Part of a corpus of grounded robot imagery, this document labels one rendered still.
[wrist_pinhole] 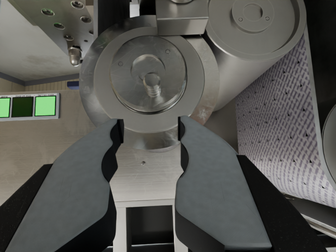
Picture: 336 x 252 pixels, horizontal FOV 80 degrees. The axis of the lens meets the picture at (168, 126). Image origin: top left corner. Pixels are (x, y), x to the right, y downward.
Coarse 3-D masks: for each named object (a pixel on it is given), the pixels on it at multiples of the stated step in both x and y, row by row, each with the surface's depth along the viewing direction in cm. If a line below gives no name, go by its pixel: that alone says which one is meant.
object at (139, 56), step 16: (128, 48) 19; (144, 48) 19; (160, 48) 20; (176, 48) 20; (112, 64) 19; (128, 64) 19; (144, 64) 19; (160, 64) 20; (176, 64) 19; (112, 80) 19; (128, 80) 19; (160, 80) 19; (176, 80) 19; (128, 96) 19; (144, 96) 19; (160, 96) 19; (176, 96) 19; (144, 112) 20
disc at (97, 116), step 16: (144, 16) 22; (112, 32) 22; (96, 48) 22; (208, 48) 22; (208, 64) 21; (80, 80) 21; (208, 80) 21; (80, 96) 21; (208, 96) 21; (96, 112) 21; (192, 112) 21; (208, 112) 21; (176, 128) 20; (128, 144) 20; (144, 144) 20; (160, 144) 20
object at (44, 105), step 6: (48, 96) 54; (54, 96) 54; (36, 102) 54; (42, 102) 54; (48, 102) 54; (54, 102) 54; (36, 108) 54; (42, 108) 54; (48, 108) 54; (36, 114) 53; (42, 114) 53; (48, 114) 53
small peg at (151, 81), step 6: (150, 72) 16; (144, 78) 16; (150, 78) 16; (156, 78) 16; (144, 84) 16; (150, 84) 16; (156, 84) 16; (150, 90) 17; (156, 90) 17; (150, 96) 18; (156, 96) 18
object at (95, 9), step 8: (96, 0) 24; (104, 0) 27; (112, 0) 31; (120, 0) 38; (96, 8) 23; (104, 8) 26; (112, 8) 31; (120, 8) 38; (96, 16) 23; (104, 16) 26; (112, 16) 31; (120, 16) 37; (96, 24) 23; (104, 24) 26; (112, 24) 31; (96, 32) 23
